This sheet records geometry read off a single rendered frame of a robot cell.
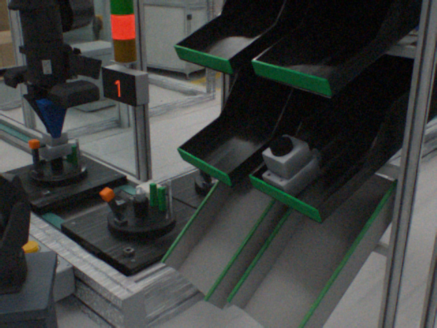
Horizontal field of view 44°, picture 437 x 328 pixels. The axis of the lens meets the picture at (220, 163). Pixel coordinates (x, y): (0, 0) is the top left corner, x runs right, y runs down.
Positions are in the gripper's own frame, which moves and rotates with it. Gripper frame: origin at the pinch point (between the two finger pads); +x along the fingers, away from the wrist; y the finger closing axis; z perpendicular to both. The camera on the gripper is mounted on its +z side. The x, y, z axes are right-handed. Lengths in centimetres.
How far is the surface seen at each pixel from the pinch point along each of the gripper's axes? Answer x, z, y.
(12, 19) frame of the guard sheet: -3, 33, 81
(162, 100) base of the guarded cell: 42, 105, 102
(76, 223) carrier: 28.7, 9.3, 14.3
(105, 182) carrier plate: 29.0, 25.3, 27.3
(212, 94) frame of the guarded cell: 39, 120, 86
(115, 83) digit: 5.0, 28.9, 25.0
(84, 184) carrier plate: 29.0, 20.9, 29.6
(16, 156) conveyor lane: 35, 24, 72
